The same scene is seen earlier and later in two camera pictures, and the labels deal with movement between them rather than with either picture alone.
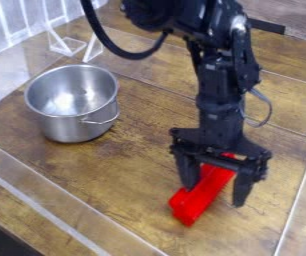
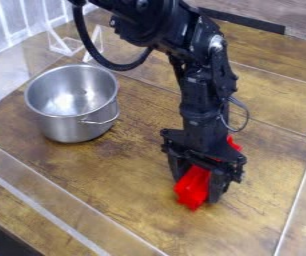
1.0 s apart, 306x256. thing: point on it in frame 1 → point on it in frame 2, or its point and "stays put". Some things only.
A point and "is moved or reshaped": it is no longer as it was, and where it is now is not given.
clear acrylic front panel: x=46 y=214 stays put
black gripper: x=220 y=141 → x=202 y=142
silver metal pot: x=77 y=98 stays put
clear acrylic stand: x=71 y=46 stays put
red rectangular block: x=192 y=204 is moved or reshaped
